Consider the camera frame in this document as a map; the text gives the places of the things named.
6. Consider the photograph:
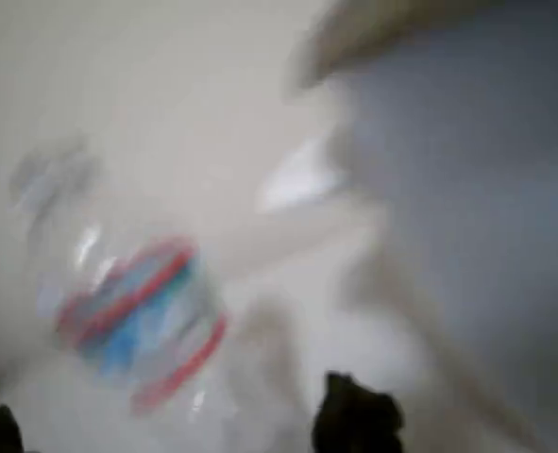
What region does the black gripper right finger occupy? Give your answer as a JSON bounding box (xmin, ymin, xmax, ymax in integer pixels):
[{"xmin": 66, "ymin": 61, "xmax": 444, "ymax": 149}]
[{"xmin": 310, "ymin": 371, "xmax": 407, "ymax": 453}]

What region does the clear plastic water bottle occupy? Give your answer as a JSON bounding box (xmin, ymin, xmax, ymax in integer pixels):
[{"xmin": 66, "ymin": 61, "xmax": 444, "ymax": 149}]
[{"xmin": 8, "ymin": 136, "xmax": 228, "ymax": 426}]

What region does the white rice cooker body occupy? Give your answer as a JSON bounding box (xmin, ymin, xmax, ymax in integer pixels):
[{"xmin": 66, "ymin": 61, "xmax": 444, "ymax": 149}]
[{"xmin": 254, "ymin": 8, "xmax": 558, "ymax": 360}]

